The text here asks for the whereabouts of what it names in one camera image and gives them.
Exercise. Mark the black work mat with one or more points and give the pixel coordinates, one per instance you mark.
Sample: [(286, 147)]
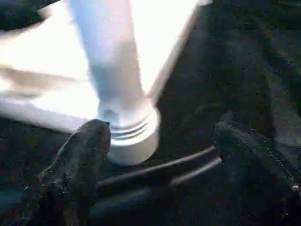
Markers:
[(235, 70)]

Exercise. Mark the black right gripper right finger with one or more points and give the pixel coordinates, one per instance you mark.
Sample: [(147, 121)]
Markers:
[(263, 188)]

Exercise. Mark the white plastic table top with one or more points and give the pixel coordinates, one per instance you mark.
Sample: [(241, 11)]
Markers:
[(47, 58)]

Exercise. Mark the white plastic table leg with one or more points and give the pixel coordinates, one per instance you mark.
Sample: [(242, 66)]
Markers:
[(110, 58)]

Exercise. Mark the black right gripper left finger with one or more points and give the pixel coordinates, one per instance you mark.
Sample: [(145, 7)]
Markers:
[(70, 183)]

